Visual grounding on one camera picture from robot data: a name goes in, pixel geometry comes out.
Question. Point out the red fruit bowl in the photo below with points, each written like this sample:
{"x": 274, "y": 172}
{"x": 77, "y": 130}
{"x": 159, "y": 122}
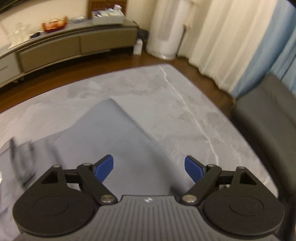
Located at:
{"x": 54, "y": 25}

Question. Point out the grey garment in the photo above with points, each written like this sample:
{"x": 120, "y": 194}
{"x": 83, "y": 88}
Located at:
{"x": 141, "y": 167}

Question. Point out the white bottle on floor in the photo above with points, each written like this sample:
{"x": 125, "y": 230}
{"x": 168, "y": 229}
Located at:
{"x": 137, "y": 49}

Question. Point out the cream curtain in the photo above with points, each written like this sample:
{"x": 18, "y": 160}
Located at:
{"x": 221, "y": 37}

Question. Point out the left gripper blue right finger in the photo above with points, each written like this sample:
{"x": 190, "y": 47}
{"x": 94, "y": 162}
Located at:
{"x": 204, "y": 177}

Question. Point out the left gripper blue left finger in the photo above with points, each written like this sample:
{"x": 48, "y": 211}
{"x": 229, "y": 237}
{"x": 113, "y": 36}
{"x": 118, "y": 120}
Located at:
{"x": 93, "y": 176}

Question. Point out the blue curtain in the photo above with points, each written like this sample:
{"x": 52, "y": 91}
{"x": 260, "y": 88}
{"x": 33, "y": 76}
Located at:
{"x": 279, "y": 31}

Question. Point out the long grey brown sideboard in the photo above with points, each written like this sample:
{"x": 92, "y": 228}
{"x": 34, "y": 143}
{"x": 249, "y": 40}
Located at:
{"x": 74, "y": 41}

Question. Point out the dark grey sofa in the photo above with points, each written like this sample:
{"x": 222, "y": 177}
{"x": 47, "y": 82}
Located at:
{"x": 265, "y": 116}

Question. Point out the brown lattice board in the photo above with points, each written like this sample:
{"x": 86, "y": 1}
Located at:
{"x": 95, "y": 5}

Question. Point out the clear glass jars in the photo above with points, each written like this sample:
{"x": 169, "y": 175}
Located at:
{"x": 20, "y": 34}

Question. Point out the white tower air conditioner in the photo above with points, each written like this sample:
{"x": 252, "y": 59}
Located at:
{"x": 167, "y": 28}

